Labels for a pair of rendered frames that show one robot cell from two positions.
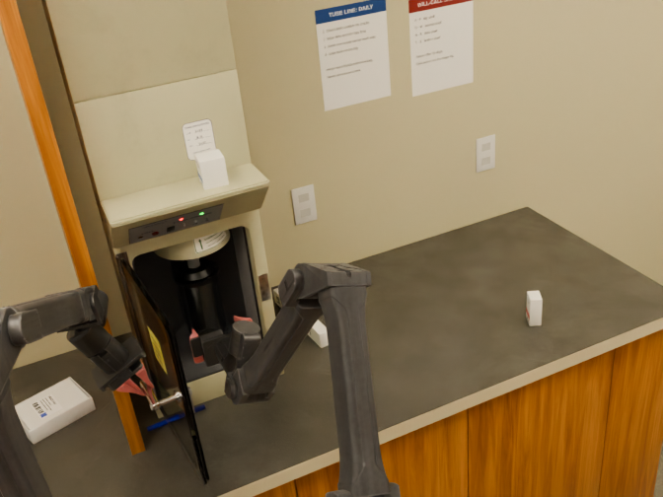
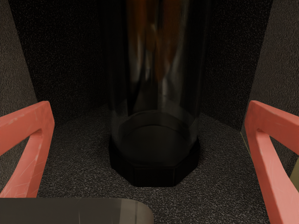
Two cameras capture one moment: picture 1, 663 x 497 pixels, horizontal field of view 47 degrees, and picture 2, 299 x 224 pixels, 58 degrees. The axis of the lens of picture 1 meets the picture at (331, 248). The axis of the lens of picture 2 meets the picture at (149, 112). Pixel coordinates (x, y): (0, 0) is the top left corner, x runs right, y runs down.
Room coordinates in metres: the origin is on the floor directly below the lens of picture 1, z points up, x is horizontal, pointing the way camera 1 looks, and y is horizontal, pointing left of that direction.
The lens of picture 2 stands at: (1.31, 0.24, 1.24)
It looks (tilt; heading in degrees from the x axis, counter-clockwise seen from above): 35 degrees down; 22
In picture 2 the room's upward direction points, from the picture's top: straight up
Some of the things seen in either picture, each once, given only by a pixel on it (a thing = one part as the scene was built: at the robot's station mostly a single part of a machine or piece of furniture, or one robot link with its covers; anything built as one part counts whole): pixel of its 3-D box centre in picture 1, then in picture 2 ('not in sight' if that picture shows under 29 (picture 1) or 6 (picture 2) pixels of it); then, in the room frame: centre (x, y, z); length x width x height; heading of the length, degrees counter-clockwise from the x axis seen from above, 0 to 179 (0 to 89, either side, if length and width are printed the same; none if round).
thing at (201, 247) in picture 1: (189, 230); not in sight; (1.53, 0.32, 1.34); 0.18 x 0.18 x 0.05
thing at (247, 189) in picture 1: (189, 213); not in sight; (1.38, 0.28, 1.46); 0.32 x 0.12 x 0.10; 112
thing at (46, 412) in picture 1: (52, 408); not in sight; (1.43, 0.71, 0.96); 0.16 x 0.12 x 0.04; 130
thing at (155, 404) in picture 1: (158, 391); not in sight; (1.15, 0.36, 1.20); 0.10 x 0.05 x 0.03; 26
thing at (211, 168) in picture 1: (211, 169); not in sight; (1.40, 0.22, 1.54); 0.05 x 0.05 x 0.06; 17
